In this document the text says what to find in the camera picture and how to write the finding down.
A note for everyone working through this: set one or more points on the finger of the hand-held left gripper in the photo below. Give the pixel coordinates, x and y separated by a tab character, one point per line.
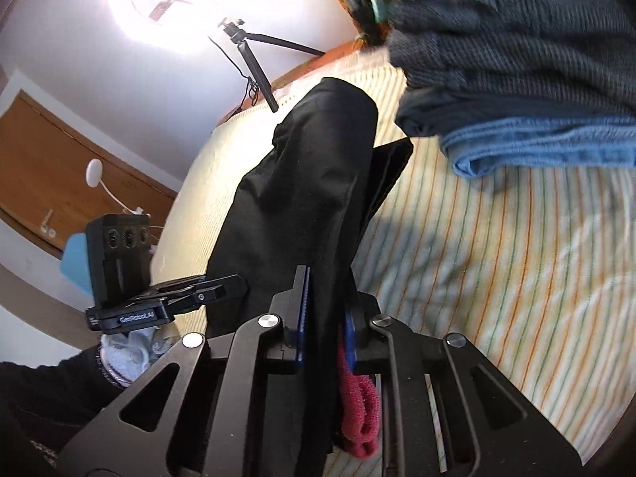
223	290

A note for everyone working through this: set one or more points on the black tripod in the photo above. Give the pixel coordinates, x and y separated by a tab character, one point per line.
253	59

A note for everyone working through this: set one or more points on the white clip lamp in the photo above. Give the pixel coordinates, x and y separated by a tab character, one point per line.
94	174

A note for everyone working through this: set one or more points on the wooden wardrobe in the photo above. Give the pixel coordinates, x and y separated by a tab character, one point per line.
59	159

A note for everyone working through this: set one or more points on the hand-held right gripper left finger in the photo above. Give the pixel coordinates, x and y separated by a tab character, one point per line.
302	318

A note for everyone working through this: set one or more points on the blue folded jeans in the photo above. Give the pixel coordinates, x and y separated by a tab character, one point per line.
536	149

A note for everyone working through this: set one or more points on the person's left forearm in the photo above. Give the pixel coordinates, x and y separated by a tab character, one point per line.
49	407

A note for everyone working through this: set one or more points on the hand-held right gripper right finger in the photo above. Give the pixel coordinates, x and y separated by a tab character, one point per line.
350	343

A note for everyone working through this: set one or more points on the light blue board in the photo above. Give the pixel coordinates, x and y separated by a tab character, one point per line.
77	268

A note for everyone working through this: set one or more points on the black pants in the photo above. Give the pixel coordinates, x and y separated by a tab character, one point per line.
298	184

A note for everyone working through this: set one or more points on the person's left hand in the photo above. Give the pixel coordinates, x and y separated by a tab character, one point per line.
134	353

